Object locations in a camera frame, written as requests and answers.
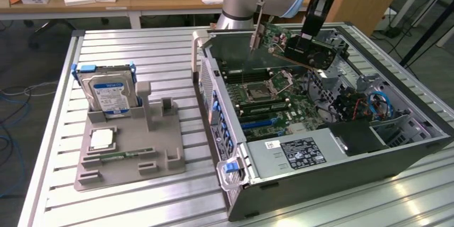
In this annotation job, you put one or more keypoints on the green GPU black cooler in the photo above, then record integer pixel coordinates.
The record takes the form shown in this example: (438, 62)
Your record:
(277, 35)

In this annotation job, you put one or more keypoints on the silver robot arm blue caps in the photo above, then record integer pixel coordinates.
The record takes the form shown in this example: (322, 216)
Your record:
(241, 1)

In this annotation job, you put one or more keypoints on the white floor box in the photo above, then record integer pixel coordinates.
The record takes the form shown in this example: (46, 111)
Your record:
(385, 22)

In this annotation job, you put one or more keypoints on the metal socket cover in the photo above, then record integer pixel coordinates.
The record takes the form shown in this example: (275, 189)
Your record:
(286, 72)

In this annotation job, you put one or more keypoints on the metal disk bay cage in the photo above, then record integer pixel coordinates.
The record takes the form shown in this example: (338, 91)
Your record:
(333, 83)

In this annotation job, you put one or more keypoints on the black stand pole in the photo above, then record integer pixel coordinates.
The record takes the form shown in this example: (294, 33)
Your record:
(421, 40)

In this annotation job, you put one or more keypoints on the CPU socket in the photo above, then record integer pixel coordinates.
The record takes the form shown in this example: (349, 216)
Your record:
(259, 92)

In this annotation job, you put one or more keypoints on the RAM stick with label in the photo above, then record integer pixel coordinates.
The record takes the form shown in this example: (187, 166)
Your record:
(266, 108)

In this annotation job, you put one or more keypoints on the black expansion slot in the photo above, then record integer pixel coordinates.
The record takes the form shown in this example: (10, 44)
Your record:
(254, 118)

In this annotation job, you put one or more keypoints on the silver chipset heat sink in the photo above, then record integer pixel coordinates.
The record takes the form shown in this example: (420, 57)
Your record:
(298, 128)

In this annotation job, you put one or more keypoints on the blue expansion slot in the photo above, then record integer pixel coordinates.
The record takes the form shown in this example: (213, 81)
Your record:
(259, 123)

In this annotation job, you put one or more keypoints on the grey power supply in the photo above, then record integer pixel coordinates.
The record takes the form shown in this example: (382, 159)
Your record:
(270, 163)

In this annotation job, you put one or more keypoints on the white paper label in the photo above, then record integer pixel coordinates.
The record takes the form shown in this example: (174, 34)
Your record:
(115, 7)

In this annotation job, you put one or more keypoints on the blue case latch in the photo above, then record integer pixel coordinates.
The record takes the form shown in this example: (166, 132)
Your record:
(230, 168)

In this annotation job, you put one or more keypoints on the black open PC case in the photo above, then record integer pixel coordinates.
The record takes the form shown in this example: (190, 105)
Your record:
(319, 184)

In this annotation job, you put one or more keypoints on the grey printed parts rack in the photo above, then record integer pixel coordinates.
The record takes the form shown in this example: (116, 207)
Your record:
(159, 142)

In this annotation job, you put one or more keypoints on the hard disk blue carrier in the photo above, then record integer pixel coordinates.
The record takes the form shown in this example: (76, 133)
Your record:
(110, 96)

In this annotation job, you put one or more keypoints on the silver CPU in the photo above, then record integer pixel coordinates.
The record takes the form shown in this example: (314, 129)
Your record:
(100, 139)

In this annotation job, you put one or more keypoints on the bare green RAM stick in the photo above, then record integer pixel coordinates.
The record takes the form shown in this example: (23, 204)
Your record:
(116, 155)

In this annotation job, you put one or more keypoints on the black chair base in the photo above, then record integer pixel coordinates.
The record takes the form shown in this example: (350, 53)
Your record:
(46, 26)

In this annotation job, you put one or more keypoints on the white table frame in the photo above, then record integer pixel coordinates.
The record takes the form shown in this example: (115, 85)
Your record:
(446, 34)

